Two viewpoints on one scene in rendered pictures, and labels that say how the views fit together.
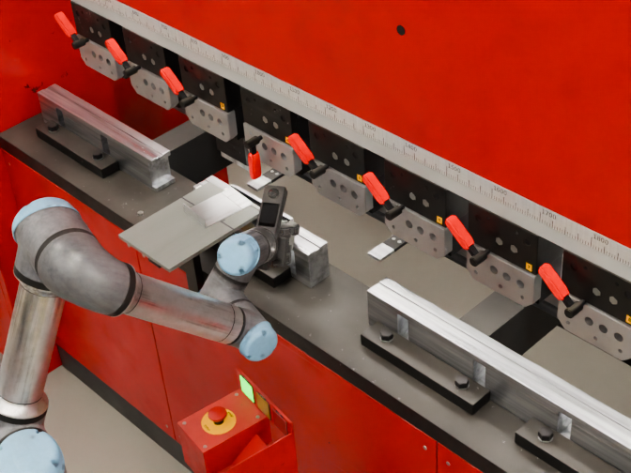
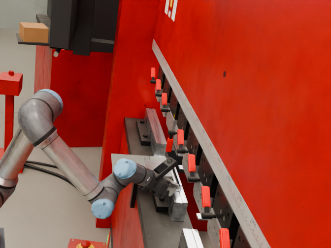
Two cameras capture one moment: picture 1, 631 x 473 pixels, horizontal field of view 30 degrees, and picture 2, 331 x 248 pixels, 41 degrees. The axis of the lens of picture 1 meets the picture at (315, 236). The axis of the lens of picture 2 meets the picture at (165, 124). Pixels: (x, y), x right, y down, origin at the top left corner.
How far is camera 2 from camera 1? 1.05 m
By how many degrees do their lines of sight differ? 29
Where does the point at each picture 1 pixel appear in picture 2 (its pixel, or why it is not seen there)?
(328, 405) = not seen: outside the picture
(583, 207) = (252, 198)
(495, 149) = (233, 150)
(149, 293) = (55, 145)
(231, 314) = (94, 185)
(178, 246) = not seen: hidden behind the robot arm
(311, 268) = (174, 210)
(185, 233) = not seen: hidden behind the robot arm
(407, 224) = (198, 191)
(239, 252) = (123, 166)
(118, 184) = (144, 149)
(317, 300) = (167, 227)
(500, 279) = (215, 236)
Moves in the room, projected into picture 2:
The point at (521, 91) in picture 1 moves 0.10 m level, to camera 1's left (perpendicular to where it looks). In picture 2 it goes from (250, 112) to (215, 100)
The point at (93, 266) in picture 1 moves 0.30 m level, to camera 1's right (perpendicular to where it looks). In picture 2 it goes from (34, 115) to (104, 147)
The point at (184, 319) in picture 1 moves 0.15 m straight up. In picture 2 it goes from (67, 170) to (70, 131)
